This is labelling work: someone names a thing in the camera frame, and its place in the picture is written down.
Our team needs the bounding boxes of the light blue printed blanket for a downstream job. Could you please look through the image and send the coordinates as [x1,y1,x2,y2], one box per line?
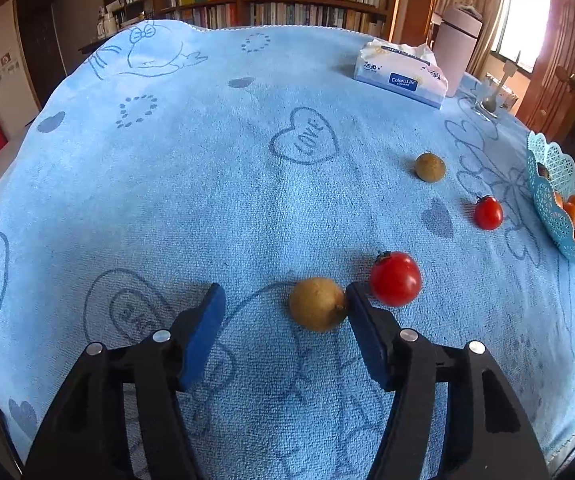
[0,20,575,473]

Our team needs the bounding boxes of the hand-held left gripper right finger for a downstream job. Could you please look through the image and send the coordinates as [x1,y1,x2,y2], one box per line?
[345,281,551,480]

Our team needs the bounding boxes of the small wooden shelf unit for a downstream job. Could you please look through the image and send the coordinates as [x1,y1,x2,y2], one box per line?
[95,0,154,38]

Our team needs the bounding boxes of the red cherry tomato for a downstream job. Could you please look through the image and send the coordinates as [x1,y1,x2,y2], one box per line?
[369,251,423,308]
[473,195,504,231]

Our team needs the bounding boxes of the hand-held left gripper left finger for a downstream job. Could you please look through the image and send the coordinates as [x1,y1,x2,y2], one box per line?
[22,282,228,480]

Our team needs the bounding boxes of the wall switch plate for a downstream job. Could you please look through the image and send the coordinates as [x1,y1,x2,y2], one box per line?
[0,55,22,81]

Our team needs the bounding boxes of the window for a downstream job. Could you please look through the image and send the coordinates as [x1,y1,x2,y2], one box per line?
[490,0,554,74]

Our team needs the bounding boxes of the clear glass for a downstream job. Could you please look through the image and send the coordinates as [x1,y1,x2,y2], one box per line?
[472,79,501,121]

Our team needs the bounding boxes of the wooden door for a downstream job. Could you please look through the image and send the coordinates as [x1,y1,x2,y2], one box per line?
[515,0,575,143]

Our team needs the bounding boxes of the dark doorway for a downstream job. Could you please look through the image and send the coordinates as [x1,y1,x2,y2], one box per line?
[15,0,68,106]

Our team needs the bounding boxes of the light blue plastic basket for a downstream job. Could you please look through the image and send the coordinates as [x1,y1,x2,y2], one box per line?
[526,131,575,275]

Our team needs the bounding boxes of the beige curtain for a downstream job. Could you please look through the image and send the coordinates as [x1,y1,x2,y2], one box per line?
[432,0,514,77]

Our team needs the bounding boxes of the pink cylindrical container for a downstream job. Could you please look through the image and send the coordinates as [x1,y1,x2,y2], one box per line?
[437,4,483,98]

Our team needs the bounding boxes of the brown longan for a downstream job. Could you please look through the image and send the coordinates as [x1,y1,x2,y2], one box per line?
[414,152,447,183]
[289,277,349,333]

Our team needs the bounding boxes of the white and blue tissue pack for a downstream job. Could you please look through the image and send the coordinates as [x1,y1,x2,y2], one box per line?
[353,39,449,110]

